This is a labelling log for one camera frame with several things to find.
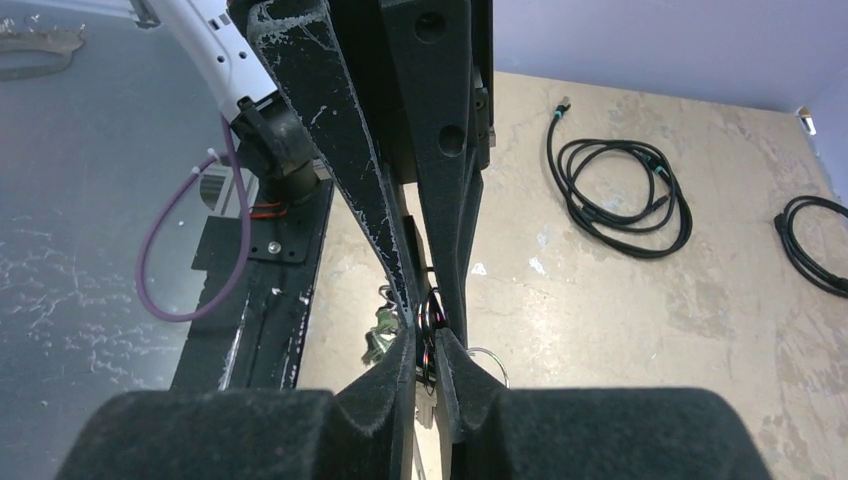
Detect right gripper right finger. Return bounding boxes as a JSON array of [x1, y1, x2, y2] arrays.
[[435, 328, 771, 479]]

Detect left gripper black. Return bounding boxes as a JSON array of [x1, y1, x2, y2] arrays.
[[246, 1, 494, 341]]

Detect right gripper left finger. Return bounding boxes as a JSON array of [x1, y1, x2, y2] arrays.
[[58, 329, 416, 479]]

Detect keys with black tag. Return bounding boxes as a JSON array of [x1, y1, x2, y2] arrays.
[[416, 287, 448, 395]]

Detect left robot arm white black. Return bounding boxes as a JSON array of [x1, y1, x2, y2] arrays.
[[150, 1, 494, 340]]

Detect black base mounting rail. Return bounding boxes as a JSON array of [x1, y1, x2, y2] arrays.
[[171, 181, 333, 391]]

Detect black coiled cable near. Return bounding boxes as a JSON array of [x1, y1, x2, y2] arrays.
[[546, 95, 694, 260]]

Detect black coiled cable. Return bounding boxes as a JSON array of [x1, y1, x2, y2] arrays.
[[773, 195, 848, 299], [546, 95, 694, 260]]

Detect black coiled cable far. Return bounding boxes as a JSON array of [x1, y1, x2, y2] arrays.
[[773, 195, 848, 299]]

